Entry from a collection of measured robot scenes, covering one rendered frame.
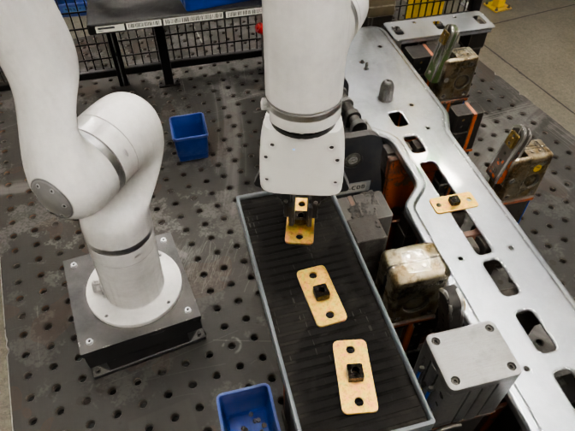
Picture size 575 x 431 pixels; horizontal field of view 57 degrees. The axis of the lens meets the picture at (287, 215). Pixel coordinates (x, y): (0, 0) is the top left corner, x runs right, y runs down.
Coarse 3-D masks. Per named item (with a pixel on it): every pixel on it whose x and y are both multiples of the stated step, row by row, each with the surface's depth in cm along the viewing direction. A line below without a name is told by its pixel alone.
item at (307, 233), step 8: (296, 200) 75; (304, 200) 75; (296, 208) 74; (304, 208) 74; (296, 216) 71; (304, 216) 71; (296, 224) 72; (304, 224) 72; (312, 224) 72; (288, 232) 71; (296, 232) 71; (304, 232) 71; (312, 232) 71; (288, 240) 70; (296, 240) 70; (304, 240) 70; (312, 240) 70
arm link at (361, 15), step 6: (354, 0) 54; (360, 0) 55; (366, 0) 56; (354, 6) 53; (360, 6) 55; (366, 6) 56; (360, 12) 55; (366, 12) 57; (360, 18) 55; (360, 24) 56; (354, 36) 56
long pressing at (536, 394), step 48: (384, 48) 134; (432, 96) 120; (432, 144) 108; (432, 192) 99; (480, 192) 99; (432, 240) 91; (528, 240) 91; (480, 288) 84; (528, 288) 84; (528, 336) 78; (528, 384) 73
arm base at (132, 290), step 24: (96, 264) 95; (120, 264) 93; (144, 264) 96; (168, 264) 111; (96, 288) 103; (120, 288) 98; (144, 288) 100; (168, 288) 107; (96, 312) 103; (120, 312) 103; (144, 312) 103
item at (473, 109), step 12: (456, 108) 118; (468, 108) 118; (480, 108) 118; (456, 120) 117; (468, 120) 118; (480, 120) 119; (456, 132) 120; (468, 132) 120; (468, 144) 124; (444, 180) 132; (444, 192) 135
